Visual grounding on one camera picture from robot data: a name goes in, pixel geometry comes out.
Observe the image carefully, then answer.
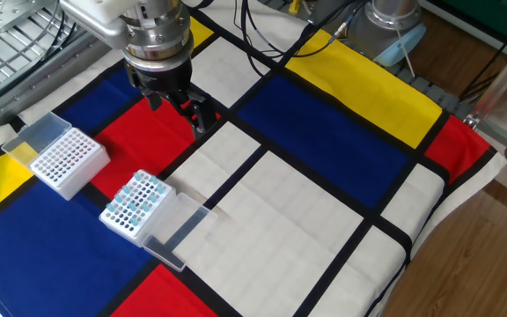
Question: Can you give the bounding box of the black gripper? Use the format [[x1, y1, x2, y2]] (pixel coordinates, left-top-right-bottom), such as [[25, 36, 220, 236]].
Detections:
[[123, 56, 219, 140]]

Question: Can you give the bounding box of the white pipette tip box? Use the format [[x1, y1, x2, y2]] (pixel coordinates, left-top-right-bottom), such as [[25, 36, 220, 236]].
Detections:
[[1, 111, 112, 202], [99, 169, 218, 273]]

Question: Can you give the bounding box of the colour block tablecloth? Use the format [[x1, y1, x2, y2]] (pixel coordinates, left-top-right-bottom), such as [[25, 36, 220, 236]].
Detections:
[[0, 0, 507, 317]]

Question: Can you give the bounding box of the silver metal mounting plate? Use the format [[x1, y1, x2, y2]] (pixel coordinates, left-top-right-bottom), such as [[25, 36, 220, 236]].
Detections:
[[0, 0, 57, 34]]

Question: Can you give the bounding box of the aluminium profile frame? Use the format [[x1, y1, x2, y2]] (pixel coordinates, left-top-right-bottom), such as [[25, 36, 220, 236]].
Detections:
[[463, 29, 507, 165]]

